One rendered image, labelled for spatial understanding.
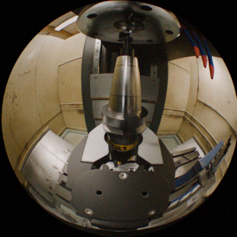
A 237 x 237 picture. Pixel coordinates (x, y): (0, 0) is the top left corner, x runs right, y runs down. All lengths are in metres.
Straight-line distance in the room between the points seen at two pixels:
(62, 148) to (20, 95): 0.85
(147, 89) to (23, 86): 1.21
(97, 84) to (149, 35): 0.47
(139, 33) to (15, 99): 1.02
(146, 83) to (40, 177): 1.27
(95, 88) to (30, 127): 0.89
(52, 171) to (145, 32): 1.03
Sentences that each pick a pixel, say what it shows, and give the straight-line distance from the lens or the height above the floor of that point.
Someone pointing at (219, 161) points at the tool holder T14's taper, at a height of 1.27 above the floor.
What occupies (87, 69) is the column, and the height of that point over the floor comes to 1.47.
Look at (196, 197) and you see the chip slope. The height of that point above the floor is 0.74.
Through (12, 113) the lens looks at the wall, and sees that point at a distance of 1.00.
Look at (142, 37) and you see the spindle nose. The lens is 0.17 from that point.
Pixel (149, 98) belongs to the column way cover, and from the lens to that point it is 0.57.
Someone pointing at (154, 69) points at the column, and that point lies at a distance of 0.58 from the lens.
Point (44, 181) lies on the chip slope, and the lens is 0.96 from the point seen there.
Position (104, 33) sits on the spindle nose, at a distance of 0.16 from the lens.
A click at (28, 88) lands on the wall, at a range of 1.06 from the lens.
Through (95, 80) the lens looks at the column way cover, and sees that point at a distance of 0.56.
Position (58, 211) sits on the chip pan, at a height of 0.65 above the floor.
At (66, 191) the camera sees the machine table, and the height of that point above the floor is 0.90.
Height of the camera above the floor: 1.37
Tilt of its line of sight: 28 degrees down
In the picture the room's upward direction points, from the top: 2 degrees clockwise
